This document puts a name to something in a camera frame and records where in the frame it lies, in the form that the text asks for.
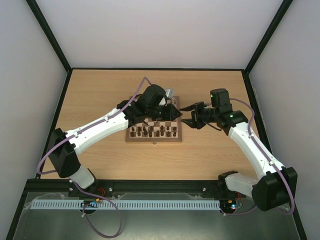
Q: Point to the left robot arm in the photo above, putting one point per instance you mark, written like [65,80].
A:
[65,146]

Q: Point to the grey slotted cable duct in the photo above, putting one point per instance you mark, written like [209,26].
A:
[70,204]

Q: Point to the wooden chess board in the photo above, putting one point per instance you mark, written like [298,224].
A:
[148,122]

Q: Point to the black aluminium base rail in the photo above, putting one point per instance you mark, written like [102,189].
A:
[112,188]

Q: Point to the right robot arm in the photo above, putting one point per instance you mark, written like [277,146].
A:
[275,184]

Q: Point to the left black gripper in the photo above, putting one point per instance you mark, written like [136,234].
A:
[170,117]

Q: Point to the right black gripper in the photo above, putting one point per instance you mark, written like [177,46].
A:
[197,115]

